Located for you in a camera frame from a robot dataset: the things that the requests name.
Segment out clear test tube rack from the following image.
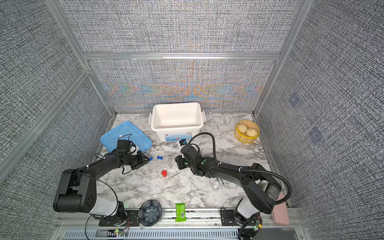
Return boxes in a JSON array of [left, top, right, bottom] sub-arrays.
[[150, 157, 166, 169]]

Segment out small clear glass dish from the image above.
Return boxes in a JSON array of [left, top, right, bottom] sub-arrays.
[[212, 179, 222, 192]]

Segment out white plastic storage bin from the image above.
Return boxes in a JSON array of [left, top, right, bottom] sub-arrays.
[[149, 102, 206, 142]]

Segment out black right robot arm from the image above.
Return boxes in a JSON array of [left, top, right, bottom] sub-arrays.
[[175, 144, 289, 225]]

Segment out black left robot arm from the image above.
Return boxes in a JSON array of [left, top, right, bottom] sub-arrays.
[[53, 151, 150, 226]]

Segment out metal tweezers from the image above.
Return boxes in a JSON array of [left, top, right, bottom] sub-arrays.
[[163, 173, 180, 184]]

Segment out blue plastic bin lid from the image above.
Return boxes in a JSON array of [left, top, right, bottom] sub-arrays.
[[100, 121, 153, 153]]

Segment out left steamed bun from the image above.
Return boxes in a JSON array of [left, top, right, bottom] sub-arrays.
[[237, 124, 248, 134]]

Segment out steamed bun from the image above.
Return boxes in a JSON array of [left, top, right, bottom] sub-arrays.
[[245, 128, 259, 138], [237, 124, 248, 134]]

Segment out bamboo steamer basket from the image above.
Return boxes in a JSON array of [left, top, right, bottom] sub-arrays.
[[234, 120, 260, 144]]

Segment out right steamed bun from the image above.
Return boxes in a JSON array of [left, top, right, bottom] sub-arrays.
[[245, 128, 259, 138]]

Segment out pink pouch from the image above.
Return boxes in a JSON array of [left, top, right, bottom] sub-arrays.
[[272, 202, 290, 226]]

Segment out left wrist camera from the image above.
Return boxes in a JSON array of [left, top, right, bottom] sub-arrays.
[[115, 140, 132, 154]]

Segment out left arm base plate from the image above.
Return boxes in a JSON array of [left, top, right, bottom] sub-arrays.
[[99, 210, 140, 227]]

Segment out black corrugated cable hose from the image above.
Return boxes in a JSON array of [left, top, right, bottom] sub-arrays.
[[187, 132, 292, 206]]

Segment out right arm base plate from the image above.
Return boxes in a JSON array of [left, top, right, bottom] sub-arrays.
[[220, 208, 246, 227]]

